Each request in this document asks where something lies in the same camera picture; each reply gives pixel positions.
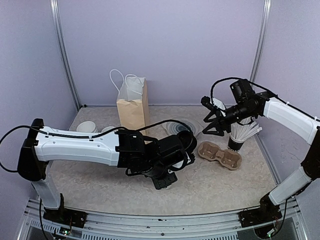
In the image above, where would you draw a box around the aluminium frame post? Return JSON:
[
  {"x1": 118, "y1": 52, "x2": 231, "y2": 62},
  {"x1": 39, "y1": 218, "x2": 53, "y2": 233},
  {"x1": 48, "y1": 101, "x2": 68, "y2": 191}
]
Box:
[
  {"x1": 249, "y1": 0, "x2": 272, "y2": 83},
  {"x1": 49, "y1": 0, "x2": 82, "y2": 111}
]

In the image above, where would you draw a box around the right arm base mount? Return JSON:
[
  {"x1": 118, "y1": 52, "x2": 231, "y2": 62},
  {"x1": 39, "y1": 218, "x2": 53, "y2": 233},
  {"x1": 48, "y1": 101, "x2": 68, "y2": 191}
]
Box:
[{"x1": 238, "y1": 194, "x2": 282, "y2": 228}]

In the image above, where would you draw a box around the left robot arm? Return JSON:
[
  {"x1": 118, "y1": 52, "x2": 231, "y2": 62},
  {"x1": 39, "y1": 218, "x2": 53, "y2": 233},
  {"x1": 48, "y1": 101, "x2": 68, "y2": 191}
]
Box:
[{"x1": 17, "y1": 118, "x2": 197, "y2": 223}]

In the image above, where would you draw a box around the black cup of straws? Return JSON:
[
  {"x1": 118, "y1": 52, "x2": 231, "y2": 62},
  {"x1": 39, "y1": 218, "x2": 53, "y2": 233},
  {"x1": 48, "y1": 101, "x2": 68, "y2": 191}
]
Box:
[{"x1": 228, "y1": 117, "x2": 263, "y2": 152}]

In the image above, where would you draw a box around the black lid stack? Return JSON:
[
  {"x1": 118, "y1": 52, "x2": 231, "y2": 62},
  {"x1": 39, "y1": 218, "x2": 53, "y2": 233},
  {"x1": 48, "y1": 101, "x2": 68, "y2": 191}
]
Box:
[{"x1": 177, "y1": 130, "x2": 198, "y2": 153}]

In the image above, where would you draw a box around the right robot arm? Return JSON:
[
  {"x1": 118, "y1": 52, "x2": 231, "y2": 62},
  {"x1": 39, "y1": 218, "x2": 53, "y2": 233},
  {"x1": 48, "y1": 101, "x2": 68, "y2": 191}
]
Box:
[{"x1": 200, "y1": 77, "x2": 320, "y2": 222}]

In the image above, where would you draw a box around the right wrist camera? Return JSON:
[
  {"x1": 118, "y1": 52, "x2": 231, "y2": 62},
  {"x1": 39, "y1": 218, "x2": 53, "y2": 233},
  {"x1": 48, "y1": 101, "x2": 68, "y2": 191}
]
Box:
[{"x1": 200, "y1": 96, "x2": 226, "y2": 112}]

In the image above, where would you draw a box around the cardboard cup carrier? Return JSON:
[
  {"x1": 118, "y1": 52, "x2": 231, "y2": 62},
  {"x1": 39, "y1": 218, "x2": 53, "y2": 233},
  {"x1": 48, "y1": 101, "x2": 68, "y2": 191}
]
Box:
[{"x1": 197, "y1": 141, "x2": 242, "y2": 171}]

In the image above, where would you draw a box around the left aluminium frame post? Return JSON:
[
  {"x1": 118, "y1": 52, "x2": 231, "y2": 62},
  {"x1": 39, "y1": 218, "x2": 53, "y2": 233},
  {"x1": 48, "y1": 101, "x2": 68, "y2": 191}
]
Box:
[{"x1": 49, "y1": 0, "x2": 82, "y2": 111}]

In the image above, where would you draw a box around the white paper cup stack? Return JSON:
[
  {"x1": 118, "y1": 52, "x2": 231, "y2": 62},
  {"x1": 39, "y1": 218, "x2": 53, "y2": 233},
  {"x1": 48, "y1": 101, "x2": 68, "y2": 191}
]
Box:
[{"x1": 76, "y1": 121, "x2": 98, "y2": 133}]

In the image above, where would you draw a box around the right aluminium frame post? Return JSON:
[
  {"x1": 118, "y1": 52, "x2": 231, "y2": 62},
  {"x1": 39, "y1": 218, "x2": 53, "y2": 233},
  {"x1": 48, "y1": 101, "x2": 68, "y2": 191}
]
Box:
[{"x1": 249, "y1": 0, "x2": 272, "y2": 83}]

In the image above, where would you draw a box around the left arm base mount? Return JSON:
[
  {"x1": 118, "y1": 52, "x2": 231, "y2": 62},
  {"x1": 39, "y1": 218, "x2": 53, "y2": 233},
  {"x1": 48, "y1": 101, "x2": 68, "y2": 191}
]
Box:
[{"x1": 43, "y1": 193, "x2": 88, "y2": 229}]

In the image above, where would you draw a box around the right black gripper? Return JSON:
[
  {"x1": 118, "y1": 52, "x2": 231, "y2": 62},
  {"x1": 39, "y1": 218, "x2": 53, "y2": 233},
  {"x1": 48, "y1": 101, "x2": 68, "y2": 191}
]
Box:
[{"x1": 202, "y1": 101, "x2": 256, "y2": 136}]

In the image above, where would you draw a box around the blue ceramic mug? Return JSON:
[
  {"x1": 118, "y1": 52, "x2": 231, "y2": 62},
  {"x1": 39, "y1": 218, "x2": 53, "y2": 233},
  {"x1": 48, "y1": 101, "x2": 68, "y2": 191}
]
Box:
[{"x1": 101, "y1": 126, "x2": 117, "y2": 133}]

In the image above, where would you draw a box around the brown paper bag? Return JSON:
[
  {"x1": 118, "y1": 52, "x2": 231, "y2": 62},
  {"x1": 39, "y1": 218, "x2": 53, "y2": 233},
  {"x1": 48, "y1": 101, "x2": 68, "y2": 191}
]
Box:
[{"x1": 109, "y1": 69, "x2": 150, "y2": 135}]

